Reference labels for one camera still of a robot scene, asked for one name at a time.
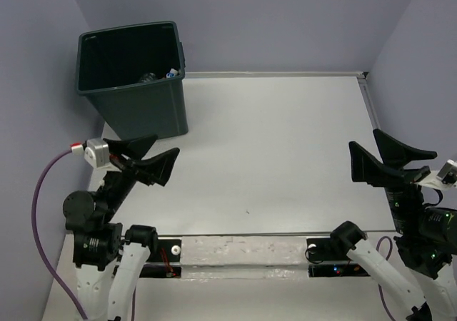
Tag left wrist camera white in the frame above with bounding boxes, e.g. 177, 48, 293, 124
70, 138, 119, 171

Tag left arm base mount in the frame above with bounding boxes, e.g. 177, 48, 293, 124
140, 237, 182, 279

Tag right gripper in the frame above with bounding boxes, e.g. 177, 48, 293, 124
346, 126, 433, 233

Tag white foam strip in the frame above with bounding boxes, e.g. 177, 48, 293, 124
180, 235, 308, 281

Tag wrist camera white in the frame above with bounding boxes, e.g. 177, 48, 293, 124
416, 159, 456, 191
70, 138, 119, 171

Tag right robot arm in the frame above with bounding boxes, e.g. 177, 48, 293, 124
328, 128, 456, 320

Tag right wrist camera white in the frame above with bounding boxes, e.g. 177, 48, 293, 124
416, 159, 456, 191

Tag small bottle yellow cap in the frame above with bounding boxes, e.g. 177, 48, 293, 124
166, 68, 180, 78

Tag clear bottle blue label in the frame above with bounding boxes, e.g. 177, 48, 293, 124
139, 72, 159, 83

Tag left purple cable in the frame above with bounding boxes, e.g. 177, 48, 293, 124
32, 148, 136, 321

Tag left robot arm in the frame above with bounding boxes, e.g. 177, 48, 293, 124
63, 134, 180, 320

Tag dark green plastic bin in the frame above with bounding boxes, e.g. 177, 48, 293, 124
75, 21, 189, 139

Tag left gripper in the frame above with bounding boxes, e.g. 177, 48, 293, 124
100, 131, 181, 217

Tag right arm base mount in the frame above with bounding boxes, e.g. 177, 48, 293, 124
305, 238, 369, 278

